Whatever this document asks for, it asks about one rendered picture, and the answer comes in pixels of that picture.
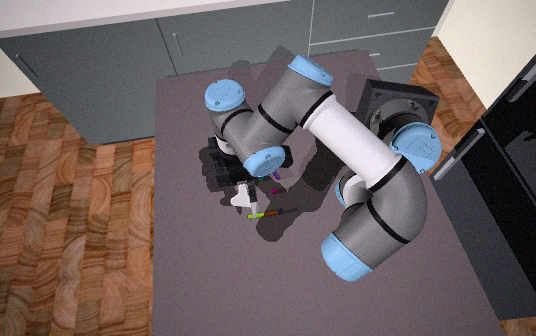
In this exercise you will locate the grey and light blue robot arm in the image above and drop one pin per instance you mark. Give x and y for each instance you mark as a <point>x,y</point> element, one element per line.
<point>384,172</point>

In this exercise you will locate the lime green rod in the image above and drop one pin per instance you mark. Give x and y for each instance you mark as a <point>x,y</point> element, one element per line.
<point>258,216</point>

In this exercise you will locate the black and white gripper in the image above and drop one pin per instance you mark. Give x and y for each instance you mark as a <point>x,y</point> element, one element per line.
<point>229,172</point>

